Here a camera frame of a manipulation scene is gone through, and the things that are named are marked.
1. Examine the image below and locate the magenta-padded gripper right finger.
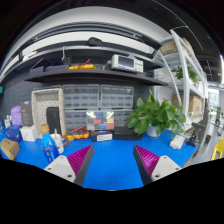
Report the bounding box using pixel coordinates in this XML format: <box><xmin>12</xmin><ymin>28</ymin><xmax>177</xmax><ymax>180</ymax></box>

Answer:
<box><xmin>133</xmin><ymin>144</ymin><xmax>183</xmax><ymax>186</ymax></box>

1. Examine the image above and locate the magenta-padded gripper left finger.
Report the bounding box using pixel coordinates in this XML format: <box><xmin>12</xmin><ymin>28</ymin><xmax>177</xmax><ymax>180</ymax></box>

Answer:
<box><xmin>43</xmin><ymin>144</ymin><xmax>96</xmax><ymax>187</ymax></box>

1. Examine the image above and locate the blue drink bottle gold cap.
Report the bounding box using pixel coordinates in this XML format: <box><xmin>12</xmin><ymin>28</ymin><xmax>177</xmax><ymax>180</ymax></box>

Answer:
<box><xmin>40</xmin><ymin>123</ymin><xmax>60</xmax><ymax>164</ymax></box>

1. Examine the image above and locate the white power adapter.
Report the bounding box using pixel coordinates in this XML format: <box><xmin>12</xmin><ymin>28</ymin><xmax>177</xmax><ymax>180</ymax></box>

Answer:
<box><xmin>169</xmin><ymin>134</ymin><xmax>186</xmax><ymax>150</ymax></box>

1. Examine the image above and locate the yellow multimeter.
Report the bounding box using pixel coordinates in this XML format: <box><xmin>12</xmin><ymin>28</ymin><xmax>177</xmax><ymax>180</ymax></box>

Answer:
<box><xmin>66</xmin><ymin>128</ymin><xmax>91</xmax><ymax>141</ymax></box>

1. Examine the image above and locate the black rectangular speaker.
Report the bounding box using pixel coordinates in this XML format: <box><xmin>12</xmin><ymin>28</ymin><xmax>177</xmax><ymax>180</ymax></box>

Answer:
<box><xmin>45</xmin><ymin>106</ymin><xmax>63</xmax><ymax>136</ymax></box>

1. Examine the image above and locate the grey small-parts drawer cabinet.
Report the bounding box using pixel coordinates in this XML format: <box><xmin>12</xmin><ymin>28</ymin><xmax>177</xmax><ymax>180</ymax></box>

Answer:
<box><xmin>113</xmin><ymin>109</ymin><xmax>134</xmax><ymax>129</ymax></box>
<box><xmin>100</xmin><ymin>84</ymin><xmax>135</xmax><ymax>110</ymax></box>
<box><xmin>63</xmin><ymin>109</ymin><xmax>89</xmax><ymax>134</ymax></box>
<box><xmin>62</xmin><ymin>83</ymin><xmax>101</xmax><ymax>110</ymax></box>

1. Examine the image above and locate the black zip case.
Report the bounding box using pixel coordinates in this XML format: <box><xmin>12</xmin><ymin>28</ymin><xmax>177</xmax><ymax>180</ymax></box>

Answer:
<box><xmin>113</xmin><ymin>127</ymin><xmax>144</xmax><ymax>141</ymax></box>

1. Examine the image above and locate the black box white label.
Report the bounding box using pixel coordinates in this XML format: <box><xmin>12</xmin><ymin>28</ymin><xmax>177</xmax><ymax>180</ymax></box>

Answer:
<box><xmin>90</xmin><ymin>130</ymin><xmax>114</xmax><ymax>143</ymax></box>

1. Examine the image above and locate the green potted plant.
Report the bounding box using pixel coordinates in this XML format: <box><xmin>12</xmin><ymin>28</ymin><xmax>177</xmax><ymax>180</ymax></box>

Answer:
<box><xmin>126</xmin><ymin>89</ymin><xmax>188</xmax><ymax>138</ymax></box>

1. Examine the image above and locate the brown cardboard box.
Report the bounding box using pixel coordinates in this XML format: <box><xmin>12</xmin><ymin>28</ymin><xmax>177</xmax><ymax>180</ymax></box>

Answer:
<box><xmin>0</xmin><ymin>137</ymin><xmax>21</xmax><ymax>161</ymax></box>

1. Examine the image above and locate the clear box of colourful parts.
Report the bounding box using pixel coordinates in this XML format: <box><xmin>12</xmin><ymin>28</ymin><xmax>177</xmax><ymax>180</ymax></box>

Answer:
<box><xmin>85</xmin><ymin>110</ymin><xmax>115</xmax><ymax>132</ymax></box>

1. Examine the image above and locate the yellow stand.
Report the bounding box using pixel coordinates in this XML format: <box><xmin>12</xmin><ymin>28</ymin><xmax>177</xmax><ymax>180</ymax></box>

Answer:
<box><xmin>210</xmin><ymin>137</ymin><xmax>224</xmax><ymax>162</ymax></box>

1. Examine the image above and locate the blue box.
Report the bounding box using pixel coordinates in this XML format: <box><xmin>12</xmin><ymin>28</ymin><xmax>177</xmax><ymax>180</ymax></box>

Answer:
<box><xmin>4</xmin><ymin>124</ymin><xmax>23</xmax><ymax>144</ymax></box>

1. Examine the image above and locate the dark grey box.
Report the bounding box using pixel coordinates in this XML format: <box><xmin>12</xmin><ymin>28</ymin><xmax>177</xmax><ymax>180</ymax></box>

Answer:
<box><xmin>20</xmin><ymin>100</ymin><xmax>34</xmax><ymax>127</ymax></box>

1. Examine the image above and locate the purple bag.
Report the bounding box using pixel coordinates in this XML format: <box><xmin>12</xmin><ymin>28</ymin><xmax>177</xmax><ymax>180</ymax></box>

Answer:
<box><xmin>9</xmin><ymin>104</ymin><xmax>24</xmax><ymax>127</ymax></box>

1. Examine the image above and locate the beige perforated tray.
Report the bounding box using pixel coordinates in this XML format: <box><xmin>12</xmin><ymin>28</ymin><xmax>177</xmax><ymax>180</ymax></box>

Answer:
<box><xmin>30</xmin><ymin>87</ymin><xmax>67</xmax><ymax>138</ymax></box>

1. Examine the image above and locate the yellow tool with red leads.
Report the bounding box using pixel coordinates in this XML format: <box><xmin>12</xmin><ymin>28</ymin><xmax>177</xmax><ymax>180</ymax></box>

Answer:
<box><xmin>68</xmin><ymin>59</ymin><xmax>96</xmax><ymax>70</ymax></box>

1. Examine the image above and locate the white shelf unit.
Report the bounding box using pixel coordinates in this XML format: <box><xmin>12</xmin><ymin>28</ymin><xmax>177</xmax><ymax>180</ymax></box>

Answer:
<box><xmin>154</xmin><ymin>29</ymin><xmax>209</xmax><ymax>134</ymax></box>

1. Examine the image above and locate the black lamp head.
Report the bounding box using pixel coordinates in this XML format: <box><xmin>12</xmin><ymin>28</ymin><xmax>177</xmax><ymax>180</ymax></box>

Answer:
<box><xmin>85</xmin><ymin>36</ymin><xmax>104</xmax><ymax>48</ymax></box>

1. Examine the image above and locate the white mug orange handle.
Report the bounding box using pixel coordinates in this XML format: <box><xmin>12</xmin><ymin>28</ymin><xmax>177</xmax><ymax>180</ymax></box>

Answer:
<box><xmin>50</xmin><ymin>133</ymin><xmax>69</xmax><ymax>155</ymax></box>

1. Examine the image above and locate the red test lead cable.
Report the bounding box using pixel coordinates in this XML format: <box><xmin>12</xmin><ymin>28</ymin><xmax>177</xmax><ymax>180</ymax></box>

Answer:
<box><xmin>69</xmin><ymin>126</ymin><xmax>90</xmax><ymax>139</ymax></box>

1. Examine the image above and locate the black wall shelf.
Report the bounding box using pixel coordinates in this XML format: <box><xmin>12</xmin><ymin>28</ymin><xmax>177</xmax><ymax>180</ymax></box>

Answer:
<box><xmin>23</xmin><ymin>68</ymin><xmax>169</xmax><ymax>87</ymax></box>

